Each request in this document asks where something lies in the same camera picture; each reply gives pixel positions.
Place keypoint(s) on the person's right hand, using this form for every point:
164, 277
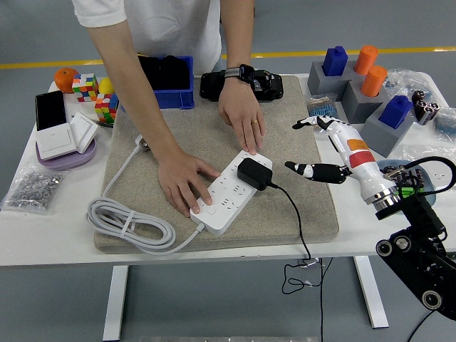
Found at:
181, 178

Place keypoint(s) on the person's left hand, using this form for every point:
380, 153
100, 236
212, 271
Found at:
242, 110

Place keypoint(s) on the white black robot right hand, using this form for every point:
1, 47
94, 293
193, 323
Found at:
360, 156

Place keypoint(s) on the white power strip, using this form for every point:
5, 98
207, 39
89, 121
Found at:
228, 199

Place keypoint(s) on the person's right forearm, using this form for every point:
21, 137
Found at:
135, 89

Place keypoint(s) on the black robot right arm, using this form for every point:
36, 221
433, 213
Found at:
420, 213

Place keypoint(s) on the grey block holder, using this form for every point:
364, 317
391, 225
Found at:
317, 82
356, 107
384, 139

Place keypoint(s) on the light blue dish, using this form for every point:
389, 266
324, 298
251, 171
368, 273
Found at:
392, 163

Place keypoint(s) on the black smartwatch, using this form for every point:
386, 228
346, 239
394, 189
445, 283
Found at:
246, 73

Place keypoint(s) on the black electronic device housing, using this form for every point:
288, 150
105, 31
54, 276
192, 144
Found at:
210, 85

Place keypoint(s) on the grey-brown mat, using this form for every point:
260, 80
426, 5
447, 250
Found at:
199, 124

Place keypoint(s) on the green cylinders pile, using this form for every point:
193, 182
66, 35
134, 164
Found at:
404, 189

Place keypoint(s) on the blue bottle-shaped block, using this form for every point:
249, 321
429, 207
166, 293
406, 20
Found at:
335, 62
395, 112

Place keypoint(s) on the dark brown capacitors row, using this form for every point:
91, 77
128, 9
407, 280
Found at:
422, 174

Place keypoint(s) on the bag of striped resistors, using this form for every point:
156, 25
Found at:
320, 105

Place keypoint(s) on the empty clear plastic bag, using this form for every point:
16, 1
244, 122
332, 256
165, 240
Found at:
427, 153

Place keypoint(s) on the blue plastic bin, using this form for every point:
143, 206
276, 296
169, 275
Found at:
174, 99

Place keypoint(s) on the orange cylinder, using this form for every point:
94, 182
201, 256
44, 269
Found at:
366, 58
374, 82

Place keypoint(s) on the black fabric bundle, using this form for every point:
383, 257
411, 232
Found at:
171, 75

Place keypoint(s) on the black cylinder cells bundle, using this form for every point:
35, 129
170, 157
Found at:
425, 108

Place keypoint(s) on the clear bag of small parts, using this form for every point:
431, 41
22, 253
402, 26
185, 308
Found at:
402, 82

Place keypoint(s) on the bag of blue components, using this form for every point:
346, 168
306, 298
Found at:
445, 124

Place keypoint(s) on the small dark metal tool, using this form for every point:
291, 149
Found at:
105, 124

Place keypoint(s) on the multicoloured puzzle cube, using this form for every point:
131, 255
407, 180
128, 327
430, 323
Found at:
85, 89
106, 108

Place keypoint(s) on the person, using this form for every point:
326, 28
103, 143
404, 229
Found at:
171, 25

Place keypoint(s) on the purple round tray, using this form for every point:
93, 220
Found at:
64, 163

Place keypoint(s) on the yellow lemon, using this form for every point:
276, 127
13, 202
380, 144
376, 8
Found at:
105, 86

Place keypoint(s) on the white table leg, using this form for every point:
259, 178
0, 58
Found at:
115, 303
367, 285

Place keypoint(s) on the black smartphone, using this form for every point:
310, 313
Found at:
50, 110

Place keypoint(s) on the bag of metal nuts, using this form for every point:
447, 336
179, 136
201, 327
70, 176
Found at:
32, 189

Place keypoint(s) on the orange fruit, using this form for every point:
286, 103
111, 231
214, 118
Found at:
64, 81

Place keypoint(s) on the white wall socket plate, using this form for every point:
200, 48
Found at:
441, 176

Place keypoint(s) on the small white wall switch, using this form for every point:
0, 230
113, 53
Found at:
83, 130

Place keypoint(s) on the large white wall switch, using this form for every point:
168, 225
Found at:
55, 142

